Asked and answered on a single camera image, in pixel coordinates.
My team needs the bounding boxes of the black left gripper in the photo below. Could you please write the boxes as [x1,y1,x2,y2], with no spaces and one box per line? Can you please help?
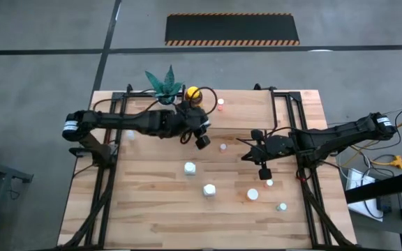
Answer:
[169,100,211,139]

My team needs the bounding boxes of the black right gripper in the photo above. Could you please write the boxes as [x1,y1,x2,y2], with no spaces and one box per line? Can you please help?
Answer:
[241,130,295,165]

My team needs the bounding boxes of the brown bottle yellow cap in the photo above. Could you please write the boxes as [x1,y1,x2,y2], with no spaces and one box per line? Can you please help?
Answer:
[184,86,204,105]

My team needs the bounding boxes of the white medicine bottle blue label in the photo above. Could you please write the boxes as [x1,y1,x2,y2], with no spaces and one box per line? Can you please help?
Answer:
[183,161,198,176]
[202,183,217,198]

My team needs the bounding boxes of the wooden shelf black metal legs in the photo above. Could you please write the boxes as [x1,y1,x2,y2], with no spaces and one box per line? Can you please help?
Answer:
[179,85,279,141]

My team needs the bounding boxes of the white plant pot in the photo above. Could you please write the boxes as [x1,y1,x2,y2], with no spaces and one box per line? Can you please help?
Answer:
[157,96,179,106]

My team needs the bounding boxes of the green succulent plant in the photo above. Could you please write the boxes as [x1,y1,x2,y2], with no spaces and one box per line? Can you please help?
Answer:
[144,65,184,105]

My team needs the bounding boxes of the black floor mat hazard stripes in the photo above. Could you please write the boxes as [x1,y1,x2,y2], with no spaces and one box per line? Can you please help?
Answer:
[165,13,301,47]

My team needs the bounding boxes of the white paper box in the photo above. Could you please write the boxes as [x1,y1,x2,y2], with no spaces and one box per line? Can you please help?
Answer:
[345,168,385,221]

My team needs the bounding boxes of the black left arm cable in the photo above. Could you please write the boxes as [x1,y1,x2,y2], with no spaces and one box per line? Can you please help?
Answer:
[92,86,218,146]

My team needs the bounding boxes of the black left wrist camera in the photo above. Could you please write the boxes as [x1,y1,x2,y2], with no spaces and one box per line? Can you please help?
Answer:
[195,135,211,151]

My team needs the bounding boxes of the yellow power cable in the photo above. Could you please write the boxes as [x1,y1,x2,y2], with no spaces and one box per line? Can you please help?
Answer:
[342,120,402,168]

